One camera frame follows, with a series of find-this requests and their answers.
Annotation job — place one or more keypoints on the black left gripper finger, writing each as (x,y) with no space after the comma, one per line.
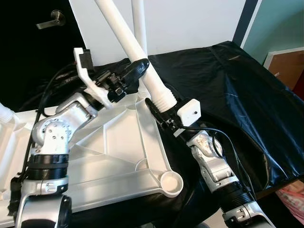
(135,70)

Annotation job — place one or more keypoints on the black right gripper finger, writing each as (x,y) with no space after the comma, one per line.
(154,109)

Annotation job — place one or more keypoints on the white plastic table leg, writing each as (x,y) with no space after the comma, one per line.
(123,33)
(139,19)
(4,114)

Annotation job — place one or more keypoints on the white plastic table top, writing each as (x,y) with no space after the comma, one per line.
(118,142)

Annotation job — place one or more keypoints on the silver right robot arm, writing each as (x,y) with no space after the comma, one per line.
(213,166)

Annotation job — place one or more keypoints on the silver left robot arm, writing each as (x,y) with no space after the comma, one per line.
(52,133)

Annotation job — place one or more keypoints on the black plastic table cover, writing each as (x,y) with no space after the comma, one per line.
(228,85)

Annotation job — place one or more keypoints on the black door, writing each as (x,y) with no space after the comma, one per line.
(28,57)

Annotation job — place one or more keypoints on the dark red cloth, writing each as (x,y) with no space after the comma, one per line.
(299,88)

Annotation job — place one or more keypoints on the brown board with white edge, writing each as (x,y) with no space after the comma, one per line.
(287,66)

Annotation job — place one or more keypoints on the pink plastic bag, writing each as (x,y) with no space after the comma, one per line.
(292,199)

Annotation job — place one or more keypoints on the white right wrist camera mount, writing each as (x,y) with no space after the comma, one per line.
(190,111)

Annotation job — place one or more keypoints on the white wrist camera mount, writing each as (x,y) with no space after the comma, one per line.
(85,71)
(190,111)

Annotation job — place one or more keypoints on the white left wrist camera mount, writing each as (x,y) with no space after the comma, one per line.
(85,71)

